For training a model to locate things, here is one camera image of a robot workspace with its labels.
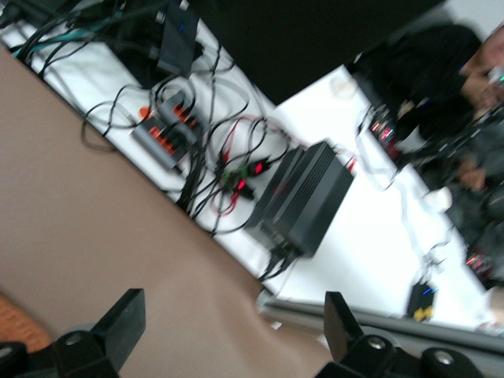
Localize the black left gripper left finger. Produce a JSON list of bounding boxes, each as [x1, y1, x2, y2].
[[53, 288, 147, 378]]

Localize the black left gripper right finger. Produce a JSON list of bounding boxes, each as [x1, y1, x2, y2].
[[324, 291, 397, 378]]

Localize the small black device yellow label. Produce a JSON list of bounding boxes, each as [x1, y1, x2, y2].
[[406, 281, 439, 324]]

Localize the brown wicker basket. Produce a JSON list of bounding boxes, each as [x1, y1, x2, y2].
[[0, 291, 53, 358]]

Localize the black finned electronics box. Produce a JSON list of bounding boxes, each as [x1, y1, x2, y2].
[[243, 139, 354, 260]]

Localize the white cup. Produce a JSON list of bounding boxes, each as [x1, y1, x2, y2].
[[424, 186, 453, 213]]

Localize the grey hub orange ports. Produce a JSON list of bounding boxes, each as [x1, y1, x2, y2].
[[157, 91, 202, 131], [132, 117, 191, 172]]

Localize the black device red lights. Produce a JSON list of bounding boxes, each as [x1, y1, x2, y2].
[[369, 112, 399, 157]]

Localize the person in black clothes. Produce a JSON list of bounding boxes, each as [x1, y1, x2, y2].
[[348, 23, 504, 166]]

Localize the large black panel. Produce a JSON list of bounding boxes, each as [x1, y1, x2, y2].
[[184, 0, 448, 106]]

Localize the black adapter box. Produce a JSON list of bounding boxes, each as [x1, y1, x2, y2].
[[156, 0, 201, 78]]

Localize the aluminium table rail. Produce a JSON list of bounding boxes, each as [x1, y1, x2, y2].
[[258, 297, 504, 350]]

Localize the teal cable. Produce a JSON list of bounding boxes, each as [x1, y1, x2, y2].
[[10, 21, 102, 53]]

